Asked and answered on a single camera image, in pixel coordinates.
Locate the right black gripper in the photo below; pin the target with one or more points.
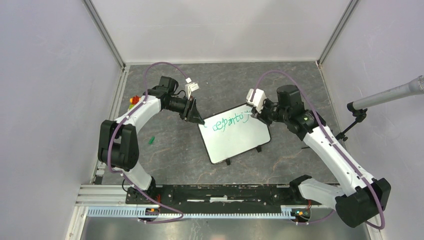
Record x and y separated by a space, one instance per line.
261 116

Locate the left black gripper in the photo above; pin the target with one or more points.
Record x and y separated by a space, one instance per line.
190 112

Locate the small whiteboard with stand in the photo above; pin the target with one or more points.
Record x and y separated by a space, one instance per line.
232 132

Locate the green marker cap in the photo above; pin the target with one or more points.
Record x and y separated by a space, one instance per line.
152 139

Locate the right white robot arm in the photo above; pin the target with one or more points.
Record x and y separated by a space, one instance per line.
359 195

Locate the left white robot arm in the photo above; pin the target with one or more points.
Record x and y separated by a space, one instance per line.
118 146

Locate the black microphone stand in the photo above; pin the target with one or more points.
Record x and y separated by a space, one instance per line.
359 115

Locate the grey microphone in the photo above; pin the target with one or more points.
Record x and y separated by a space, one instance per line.
412 88

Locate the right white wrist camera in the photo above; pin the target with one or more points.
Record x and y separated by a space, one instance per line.
256 98

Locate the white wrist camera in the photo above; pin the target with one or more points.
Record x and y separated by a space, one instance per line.
190 87
256 98

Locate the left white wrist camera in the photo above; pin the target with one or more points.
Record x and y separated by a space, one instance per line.
190 87

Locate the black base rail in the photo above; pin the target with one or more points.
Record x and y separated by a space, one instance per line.
218 199

